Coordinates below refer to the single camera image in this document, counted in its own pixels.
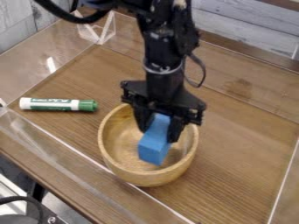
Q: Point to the clear acrylic tray wall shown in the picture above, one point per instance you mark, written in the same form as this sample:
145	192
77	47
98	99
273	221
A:
78	180

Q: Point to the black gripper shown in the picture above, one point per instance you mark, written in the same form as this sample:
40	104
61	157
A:
160	94

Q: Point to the brown wooden bowl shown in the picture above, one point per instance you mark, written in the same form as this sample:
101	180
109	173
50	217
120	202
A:
117	137

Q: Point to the green and white marker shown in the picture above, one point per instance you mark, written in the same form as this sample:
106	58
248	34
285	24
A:
57	104

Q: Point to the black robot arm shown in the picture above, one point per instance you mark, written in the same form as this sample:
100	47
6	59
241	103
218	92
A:
170	38

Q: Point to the clear acrylic corner bracket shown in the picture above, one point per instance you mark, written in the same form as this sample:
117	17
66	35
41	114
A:
98	33

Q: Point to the blue rectangular block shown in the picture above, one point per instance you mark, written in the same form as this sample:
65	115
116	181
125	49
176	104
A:
152	146

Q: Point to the black table clamp with cable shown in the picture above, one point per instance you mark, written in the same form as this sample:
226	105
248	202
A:
24	210

